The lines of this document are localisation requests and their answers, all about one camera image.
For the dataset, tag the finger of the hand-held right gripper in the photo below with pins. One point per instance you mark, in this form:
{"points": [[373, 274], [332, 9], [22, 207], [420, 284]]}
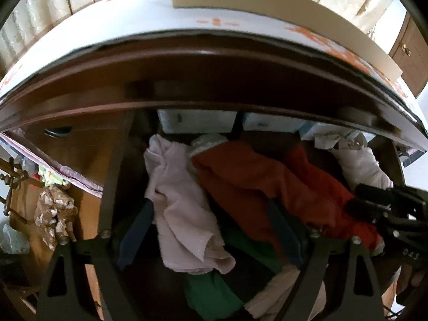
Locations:
{"points": [[371, 212], [381, 196]]}

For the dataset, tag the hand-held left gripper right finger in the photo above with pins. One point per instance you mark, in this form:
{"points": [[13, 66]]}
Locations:
{"points": [[284, 234]]}

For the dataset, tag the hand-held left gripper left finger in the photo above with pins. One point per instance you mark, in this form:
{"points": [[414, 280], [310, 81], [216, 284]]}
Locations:
{"points": [[135, 234]]}

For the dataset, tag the white underwear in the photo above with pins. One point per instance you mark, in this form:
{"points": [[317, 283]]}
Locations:
{"points": [[361, 167]]}

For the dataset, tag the pink underwear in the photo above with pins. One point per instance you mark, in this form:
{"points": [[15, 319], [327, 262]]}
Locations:
{"points": [[184, 207]]}

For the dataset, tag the beige underwear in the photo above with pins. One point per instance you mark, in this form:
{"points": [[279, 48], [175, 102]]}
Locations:
{"points": [[267, 294]]}

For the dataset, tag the bright red underwear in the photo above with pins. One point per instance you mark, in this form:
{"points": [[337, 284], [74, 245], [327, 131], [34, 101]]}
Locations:
{"points": [[311, 174]]}

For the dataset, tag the dark red underwear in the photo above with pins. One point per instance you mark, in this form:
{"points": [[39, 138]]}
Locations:
{"points": [[240, 180]]}

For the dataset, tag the green black striped underwear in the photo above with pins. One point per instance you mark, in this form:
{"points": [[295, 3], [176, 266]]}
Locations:
{"points": [[207, 297]]}

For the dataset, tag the grey white sock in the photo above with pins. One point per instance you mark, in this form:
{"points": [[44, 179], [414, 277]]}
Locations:
{"points": [[209, 142]]}

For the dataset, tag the cardboard board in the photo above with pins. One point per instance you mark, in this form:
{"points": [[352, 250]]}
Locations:
{"points": [[267, 0]]}

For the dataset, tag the crumpled brown bag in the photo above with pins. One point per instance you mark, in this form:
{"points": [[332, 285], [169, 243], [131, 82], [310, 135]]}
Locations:
{"points": [[55, 214]]}

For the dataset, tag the pale blue box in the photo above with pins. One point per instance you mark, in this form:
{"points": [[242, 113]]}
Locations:
{"points": [[321, 129]]}

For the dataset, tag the pink trimmed cloth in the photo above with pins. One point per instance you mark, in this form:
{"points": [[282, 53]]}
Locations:
{"points": [[50, 165]]}

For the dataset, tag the white box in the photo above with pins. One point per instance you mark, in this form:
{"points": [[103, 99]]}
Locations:
{"points": [[271, 122], [197, 120]]}

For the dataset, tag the pale plastic bag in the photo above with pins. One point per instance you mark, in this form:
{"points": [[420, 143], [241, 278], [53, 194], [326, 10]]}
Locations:
{"points": [[13, 240]]}

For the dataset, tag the metal hook rack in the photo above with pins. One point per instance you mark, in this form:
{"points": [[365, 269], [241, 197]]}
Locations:
{"points": [[13, 180]]}

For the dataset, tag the wooden door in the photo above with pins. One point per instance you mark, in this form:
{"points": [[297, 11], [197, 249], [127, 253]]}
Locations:
{"points": [[414, 67]]}

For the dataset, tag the brass door knob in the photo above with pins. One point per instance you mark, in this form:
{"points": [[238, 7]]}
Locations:
{"points": [[407, 49]]}

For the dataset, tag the brown wooden desk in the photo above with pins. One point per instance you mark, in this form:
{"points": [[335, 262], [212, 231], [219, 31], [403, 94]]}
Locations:
{"points": [[200, 73]]}

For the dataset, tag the white orange print tablecloth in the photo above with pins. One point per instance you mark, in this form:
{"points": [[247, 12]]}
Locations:
{"points": [[133, 16]]}

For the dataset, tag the cream patterned curtain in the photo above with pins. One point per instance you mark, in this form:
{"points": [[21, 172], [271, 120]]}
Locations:
{"points": [[40, 6]]}

